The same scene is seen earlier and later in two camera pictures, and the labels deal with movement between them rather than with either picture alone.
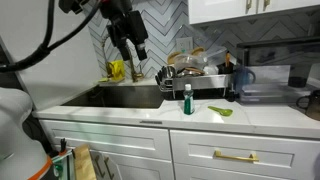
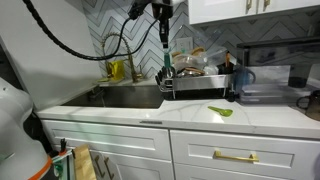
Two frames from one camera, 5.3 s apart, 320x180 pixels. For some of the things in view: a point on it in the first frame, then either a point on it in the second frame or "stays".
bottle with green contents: [188, 94] to [167, 60]
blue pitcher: [242, 76] stays
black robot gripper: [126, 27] to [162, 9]
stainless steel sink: [119, 96] stays
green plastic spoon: [225, 112] stays
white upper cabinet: [209, 11] stays
